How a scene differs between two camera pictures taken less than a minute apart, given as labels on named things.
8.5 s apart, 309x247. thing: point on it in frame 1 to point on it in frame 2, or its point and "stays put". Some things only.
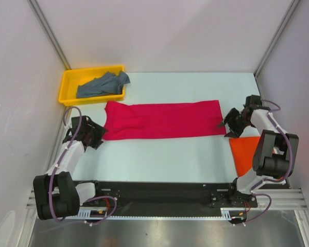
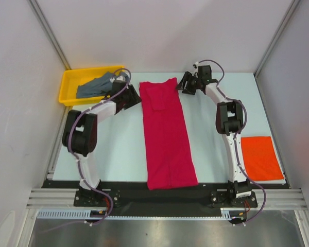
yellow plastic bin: [72, 78] stays put
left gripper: [99, 131] to [135, 99]
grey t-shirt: [107, 84] stays put
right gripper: [235, 122] to [189, 83]
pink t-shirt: [126, 121] to [169, 158]
